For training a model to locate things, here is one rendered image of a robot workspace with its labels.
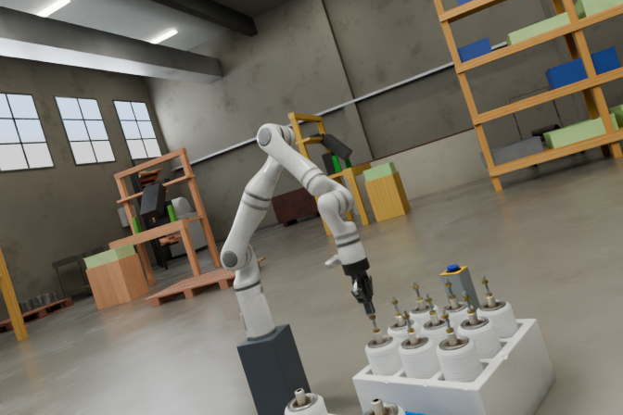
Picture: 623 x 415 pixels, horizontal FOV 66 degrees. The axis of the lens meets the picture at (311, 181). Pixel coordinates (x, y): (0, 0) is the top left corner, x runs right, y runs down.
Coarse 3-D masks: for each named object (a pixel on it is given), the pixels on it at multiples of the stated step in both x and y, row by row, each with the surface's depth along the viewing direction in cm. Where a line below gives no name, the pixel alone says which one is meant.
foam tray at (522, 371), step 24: (528, 336) 130; (480, 360) 121; (504, 360) 119; (528, 360) 127; (360, 384) 134; (384, 384) 127; (408, 384) 122; (432, 384) 117; (456, 384) 113; (480, 384) 110; (504, 384) 116; (528, 384) 124; (552, 384) 133; (408, 408) 123; (432, 408) 118; (456, 408) 113; (480, 408) 109; (504, 408) 114; (528, 408) 121
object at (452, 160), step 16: (432, 144) 795; (448, 144) 786; (464, 144) 777; (384, 160) 826; (400, 160) 816; (416, 160) 807; (432, 160) 798; (448, 160) 789; (464, 160) 780; (480, 160) 771; (400, 176) 819; (416, 176) 809; (432, 176) 800; (448, 176) 792; (464, 176) 782; (480, 176) 774; (416, 192) 812; (432, 192) 803; (368, 208) 844
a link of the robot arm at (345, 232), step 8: (320, 200) 133; (328, 200) 132; (336, 200) 132; (320, 208) 133; (328, 208) 131; (336, 208) 131; (328, 216) 132; (336, 216) 131; (328, 224) 135; (336, 224) 132; (344, 224) 132; (352, 224) 134; (336, 232) 133; (344, 232) 133; (352, 232) 133; (336, 240) 134; (344, 240) 133; (352, 240) 133
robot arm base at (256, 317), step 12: (252, 288) 159; (240, 300) 160; (252, 300) 158; (264, 300) 161; (252, 312) 158; (264, 312) 160; (252, 324) 158; (264, 324) 159; (252, 336) 159; (264, 336) 158
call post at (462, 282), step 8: (464, 272) 160; (456, 280) 158; (464, 280) 158; (456, 288) 158; (464, 288) 157; (472, 288) 160; (448, 296) 161; (456, 296) 159; (472, 296) 159; (472, 304) 158
